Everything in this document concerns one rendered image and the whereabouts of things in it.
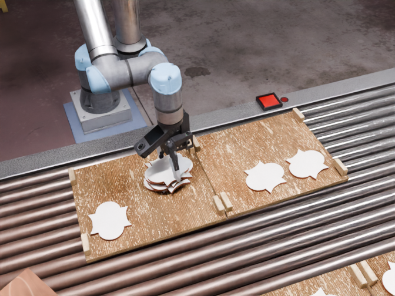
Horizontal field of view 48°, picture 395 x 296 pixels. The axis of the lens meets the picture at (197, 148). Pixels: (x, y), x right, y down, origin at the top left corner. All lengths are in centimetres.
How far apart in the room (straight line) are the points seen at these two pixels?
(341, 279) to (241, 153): 51
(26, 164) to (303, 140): 94
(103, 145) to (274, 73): 212
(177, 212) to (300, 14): 320
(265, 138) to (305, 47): 234
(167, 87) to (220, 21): 304
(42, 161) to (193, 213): 57
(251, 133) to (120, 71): 57
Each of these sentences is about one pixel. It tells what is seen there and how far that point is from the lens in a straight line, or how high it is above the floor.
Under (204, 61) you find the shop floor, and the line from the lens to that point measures 359.
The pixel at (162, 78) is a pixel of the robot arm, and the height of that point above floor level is 135.
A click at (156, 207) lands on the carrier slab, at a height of 94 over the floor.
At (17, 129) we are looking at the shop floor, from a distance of 324.
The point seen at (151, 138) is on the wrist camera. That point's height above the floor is 115.
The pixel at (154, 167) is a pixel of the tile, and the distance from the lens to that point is 136.
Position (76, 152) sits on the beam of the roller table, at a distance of 158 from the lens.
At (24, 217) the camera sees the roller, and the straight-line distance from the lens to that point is 145.
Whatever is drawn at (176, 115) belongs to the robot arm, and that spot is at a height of 123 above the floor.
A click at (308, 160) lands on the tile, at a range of 148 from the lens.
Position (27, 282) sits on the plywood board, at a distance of 116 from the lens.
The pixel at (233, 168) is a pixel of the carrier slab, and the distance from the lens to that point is 143.
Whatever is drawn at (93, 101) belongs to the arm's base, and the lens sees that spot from 166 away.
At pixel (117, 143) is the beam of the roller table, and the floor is 91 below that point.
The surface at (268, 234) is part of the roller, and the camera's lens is 131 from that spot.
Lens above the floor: 199
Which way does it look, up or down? 45 degrees down
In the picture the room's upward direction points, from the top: 2 degrees counter-clockwise
